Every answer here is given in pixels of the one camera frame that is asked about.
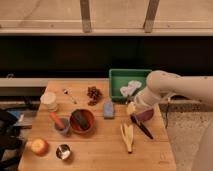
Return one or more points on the white crumpled cloth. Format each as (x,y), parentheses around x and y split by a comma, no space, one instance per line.
(129,90)

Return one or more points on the red yellow apple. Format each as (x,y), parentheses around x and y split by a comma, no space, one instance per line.
(39,147)

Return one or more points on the orange bowl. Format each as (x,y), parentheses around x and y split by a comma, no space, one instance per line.
(90,118)

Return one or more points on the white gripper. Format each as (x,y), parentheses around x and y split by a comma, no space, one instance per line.
(143,100)

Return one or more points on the small metal cup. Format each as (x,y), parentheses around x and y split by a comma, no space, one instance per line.
(63,152)

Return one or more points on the white stacked cups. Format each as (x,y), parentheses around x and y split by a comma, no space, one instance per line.
(48,99)

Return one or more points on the silver spoon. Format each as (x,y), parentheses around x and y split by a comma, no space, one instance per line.
(66,92)

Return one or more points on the black handled brush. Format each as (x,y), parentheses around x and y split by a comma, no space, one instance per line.
(141,126)

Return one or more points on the blue sponge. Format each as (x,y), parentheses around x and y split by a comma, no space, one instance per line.
(108,110)

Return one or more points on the purple bowl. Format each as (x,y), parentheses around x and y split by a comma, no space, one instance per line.
(145,116)

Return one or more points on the black equipment at left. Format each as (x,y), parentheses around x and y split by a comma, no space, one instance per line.
(7,141)

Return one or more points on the white robot base body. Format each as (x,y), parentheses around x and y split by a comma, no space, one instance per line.
(204,158)

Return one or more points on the orange carrot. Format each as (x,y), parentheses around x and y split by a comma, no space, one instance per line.
(57,121)

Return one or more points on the bunch of dark grapes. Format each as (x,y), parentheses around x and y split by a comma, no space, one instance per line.
(94,94)

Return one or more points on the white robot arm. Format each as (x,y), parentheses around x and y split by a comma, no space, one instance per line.
(161,85)

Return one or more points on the black block in bowl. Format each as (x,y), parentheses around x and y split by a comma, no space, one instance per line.
(80,119)

